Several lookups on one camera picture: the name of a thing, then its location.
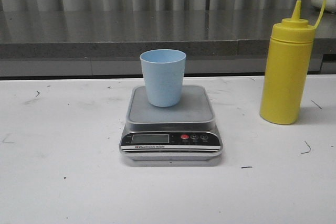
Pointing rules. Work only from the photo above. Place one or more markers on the yellow squeeze bottle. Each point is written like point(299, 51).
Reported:
point(289, 54)

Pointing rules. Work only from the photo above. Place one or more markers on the light blue plastic cup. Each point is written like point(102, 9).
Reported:
point(163, 72)

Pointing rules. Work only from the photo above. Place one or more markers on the silver digital kitchen scale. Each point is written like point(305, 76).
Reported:
point(183, 134)

